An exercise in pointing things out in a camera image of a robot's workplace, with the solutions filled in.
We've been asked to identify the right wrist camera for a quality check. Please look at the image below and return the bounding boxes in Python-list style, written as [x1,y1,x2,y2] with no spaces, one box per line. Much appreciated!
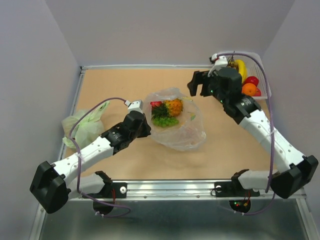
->
[207,53,229,77]

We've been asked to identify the red apple lower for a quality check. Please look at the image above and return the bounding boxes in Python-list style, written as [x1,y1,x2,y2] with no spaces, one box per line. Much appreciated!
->
[253,87,262,97]

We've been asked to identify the yellow banana bunch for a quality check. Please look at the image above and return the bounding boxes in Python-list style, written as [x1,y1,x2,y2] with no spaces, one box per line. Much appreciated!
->
[234,59,247,83]

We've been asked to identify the green plastic bag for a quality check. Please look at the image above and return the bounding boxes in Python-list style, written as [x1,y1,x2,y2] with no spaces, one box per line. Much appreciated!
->
[61,101,110,150]

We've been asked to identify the red apple in bag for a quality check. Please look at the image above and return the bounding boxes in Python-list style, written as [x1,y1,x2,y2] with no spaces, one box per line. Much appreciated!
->
[150,101,162,108]

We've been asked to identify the red apple upper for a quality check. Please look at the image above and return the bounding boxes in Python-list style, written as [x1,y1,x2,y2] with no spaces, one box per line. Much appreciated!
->
[243,76,260,87]

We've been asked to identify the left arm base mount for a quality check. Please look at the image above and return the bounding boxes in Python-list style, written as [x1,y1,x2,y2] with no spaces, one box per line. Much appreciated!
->
[85,182,128,199]

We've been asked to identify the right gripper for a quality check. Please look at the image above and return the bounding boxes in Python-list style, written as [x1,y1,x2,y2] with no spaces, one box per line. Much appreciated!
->
[189,69,229,105]

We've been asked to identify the green grapes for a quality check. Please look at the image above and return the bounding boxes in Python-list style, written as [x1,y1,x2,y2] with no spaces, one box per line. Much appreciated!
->
[152,117,179,128]

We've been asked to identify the small pineapple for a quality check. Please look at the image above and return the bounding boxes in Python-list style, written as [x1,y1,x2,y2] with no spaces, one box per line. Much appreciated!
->
[151,98,183,119]

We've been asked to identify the orange fruit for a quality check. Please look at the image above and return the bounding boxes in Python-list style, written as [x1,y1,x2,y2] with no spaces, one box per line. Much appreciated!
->
[241,83,257,97]

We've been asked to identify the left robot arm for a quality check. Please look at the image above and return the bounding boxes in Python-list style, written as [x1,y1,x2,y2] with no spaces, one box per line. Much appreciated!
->
[29,110,151,214]

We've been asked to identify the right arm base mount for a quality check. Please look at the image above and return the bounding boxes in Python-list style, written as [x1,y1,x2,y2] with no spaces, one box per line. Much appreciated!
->
[210,181,237,198]

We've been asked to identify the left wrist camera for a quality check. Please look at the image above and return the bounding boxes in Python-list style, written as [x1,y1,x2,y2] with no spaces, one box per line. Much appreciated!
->
[124,99,144,113]

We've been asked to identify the aluminium front rail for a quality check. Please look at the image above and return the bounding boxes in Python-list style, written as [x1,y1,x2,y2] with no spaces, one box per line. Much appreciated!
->
[41,178,307,201]

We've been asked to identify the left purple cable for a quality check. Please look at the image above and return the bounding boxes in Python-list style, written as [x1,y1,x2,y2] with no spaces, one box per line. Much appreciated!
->
[68,97,131,218]

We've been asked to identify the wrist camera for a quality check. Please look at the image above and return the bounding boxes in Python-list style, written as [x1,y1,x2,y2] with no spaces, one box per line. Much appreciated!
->
[207,53,229,77]
[124,99,144,113]

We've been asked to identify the white plastic basket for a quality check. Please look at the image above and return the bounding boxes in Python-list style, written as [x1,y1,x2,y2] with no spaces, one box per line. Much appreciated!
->
[217,51,272,100]

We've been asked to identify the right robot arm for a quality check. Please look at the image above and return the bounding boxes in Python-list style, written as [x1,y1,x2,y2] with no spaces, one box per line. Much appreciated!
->
[187,67,319,199]

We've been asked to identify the clear plastic fruit bag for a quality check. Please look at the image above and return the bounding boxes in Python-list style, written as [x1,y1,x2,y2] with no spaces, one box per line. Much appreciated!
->
[143,87,207,151]

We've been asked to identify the longan bunch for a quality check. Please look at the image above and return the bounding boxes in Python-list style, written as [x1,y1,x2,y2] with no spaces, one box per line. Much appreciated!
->
[227,54,238,70]

